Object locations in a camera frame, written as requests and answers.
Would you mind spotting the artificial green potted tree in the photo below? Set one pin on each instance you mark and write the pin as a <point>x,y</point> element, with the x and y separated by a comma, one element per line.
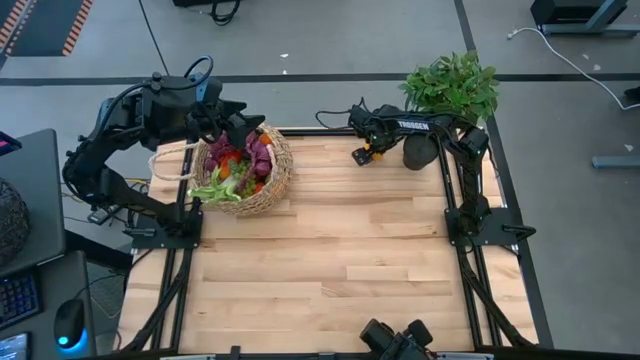
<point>450,87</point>

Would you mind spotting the woven straw basket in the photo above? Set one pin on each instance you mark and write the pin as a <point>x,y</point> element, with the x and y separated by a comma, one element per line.
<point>280,175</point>

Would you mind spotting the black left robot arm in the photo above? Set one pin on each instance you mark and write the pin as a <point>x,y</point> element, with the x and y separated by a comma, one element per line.
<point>150,110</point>

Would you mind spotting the small device with red screen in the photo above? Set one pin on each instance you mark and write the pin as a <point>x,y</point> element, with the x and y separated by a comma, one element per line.
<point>7,142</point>

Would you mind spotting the smartphone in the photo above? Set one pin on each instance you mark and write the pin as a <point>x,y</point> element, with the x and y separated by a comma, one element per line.
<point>12,347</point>

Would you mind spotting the backlit keyboard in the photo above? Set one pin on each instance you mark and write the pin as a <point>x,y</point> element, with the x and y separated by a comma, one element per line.
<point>17,300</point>

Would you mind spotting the dark mat with orange stripes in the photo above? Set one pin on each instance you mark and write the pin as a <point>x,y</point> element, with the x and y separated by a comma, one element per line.
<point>45,25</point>

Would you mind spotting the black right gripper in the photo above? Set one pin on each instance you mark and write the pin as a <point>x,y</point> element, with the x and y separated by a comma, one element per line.
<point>375,127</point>

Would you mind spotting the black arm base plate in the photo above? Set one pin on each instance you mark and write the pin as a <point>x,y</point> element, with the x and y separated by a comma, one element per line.
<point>495,230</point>
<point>150,240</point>

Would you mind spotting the black mouse with blue light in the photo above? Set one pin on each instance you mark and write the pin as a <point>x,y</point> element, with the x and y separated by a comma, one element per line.
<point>69,320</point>

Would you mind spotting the orange fruit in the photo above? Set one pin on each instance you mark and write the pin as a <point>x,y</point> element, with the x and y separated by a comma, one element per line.
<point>265,139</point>

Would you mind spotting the dark grey side desk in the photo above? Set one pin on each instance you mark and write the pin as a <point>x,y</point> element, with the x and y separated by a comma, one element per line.
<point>55,280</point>

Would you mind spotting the yellow mango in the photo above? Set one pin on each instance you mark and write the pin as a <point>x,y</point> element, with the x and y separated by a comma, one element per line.
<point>377,156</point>

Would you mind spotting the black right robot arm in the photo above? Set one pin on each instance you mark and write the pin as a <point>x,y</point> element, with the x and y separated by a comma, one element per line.
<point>470,190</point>

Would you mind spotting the black aluminium table frame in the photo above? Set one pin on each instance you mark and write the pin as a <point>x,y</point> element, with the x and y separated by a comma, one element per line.
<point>320,132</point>

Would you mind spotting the grey desk foot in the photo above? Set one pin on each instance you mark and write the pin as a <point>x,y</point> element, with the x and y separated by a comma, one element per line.
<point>615,161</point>

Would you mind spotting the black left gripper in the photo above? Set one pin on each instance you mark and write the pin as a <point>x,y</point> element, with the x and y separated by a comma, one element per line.
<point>210,122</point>

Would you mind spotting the black equipment stand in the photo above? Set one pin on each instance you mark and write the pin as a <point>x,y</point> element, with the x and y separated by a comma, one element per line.
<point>575,10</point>

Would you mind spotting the orange carrot with green top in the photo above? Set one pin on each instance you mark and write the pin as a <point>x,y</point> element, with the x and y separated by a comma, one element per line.
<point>224,173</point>

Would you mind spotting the green celery bunch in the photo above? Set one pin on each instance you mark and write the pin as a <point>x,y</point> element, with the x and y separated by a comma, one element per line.
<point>215,192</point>

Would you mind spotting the dark woven ball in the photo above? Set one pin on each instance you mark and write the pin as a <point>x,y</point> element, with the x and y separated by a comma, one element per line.
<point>12,220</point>

